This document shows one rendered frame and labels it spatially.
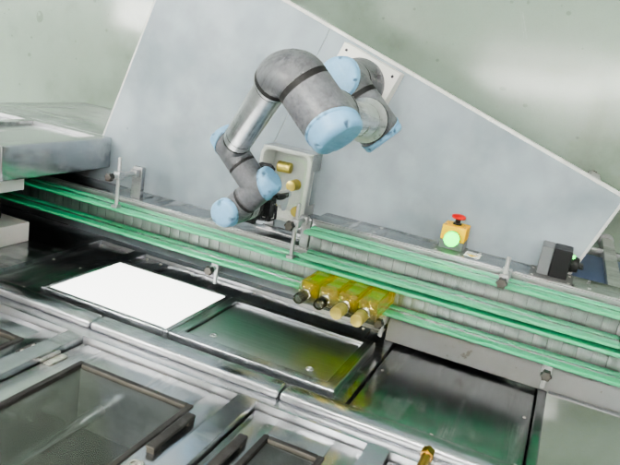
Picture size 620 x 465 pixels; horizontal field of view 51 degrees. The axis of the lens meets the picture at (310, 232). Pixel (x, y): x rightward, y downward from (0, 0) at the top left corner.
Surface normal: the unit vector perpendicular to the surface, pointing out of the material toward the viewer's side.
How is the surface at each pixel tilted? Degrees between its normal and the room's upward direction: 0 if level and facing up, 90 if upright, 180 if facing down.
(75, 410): 90
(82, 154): 90
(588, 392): 0
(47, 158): 90
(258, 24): 0
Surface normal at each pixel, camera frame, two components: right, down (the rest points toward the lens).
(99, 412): 0.16, -0.95
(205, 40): -0.39, 0.18
